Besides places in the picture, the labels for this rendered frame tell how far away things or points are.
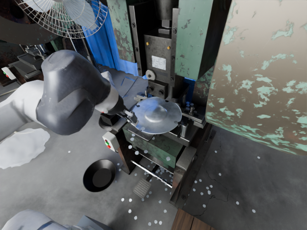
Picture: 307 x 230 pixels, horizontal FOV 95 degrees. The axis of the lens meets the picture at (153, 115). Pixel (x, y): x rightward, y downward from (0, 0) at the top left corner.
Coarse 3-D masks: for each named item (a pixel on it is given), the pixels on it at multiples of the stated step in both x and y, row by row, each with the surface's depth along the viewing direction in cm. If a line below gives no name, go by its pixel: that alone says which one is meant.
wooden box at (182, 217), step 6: (180, 210) 84; (180, 216) 82; (186, 216) 82; (192, 216) 82; (174, 222) 80; (180, 222) 80; (186, 222) 80; (192, 222) 81; (198, 222) 80; (174, 228) 78; (180, 228) 78; (186, 228) 78; (192, 228) 78; (198, 228) 78; (204, 228) 78; (210, 228) 79
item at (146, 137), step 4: (128, 128) 74; (132, 128) 74; (136, 128) 74; (132, 132) 72; (136, 132) 72; (140, 132) 72; (140, 136) 70; (144, 136) 70; (148, 136) 70; (152, 136) 70; (148, 140) 68
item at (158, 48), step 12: (144, 36) 58; (156, 36) 56; (168, 36) 55; (156, 48) 59; (168, 48) 55; (156, 60) 62; (168, 60) 59; (156, 72) 67; (168, 72) 63; (156, 84) 68; (168, 84) 67; (180, 84) 75; (156, 96) 73; (168, 96) 72
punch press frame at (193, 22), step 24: (120, 0) 49; (144, 0) 53; (192, 0) 38; (216, 0) 38; (120, 24) 56; (192, 24) 42; (216, 24) 46; (120, 48) 64; (192, 48) 46; (216, 48) 59; (192, 72) 51; (192, 96) 96; (144, 144) 89; (168, 144) 82; (144, 168) 120
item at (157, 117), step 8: (144, 104) 87; (152, 104) 86; (160, 104) 86; (168, 104) 85; (176, 104) 85; (136, 112) 82; (144, 112) 82; (152, 112) 80; (160, 112) 80; (168, 112) 81; (176, 112) 80; (144, 120) 77; (152, 120) 76; (160, 120) 76; (168, 120) 76; (176, 120) 76; (152, 128) 73; (160, 128) 73; (168, 128) 73
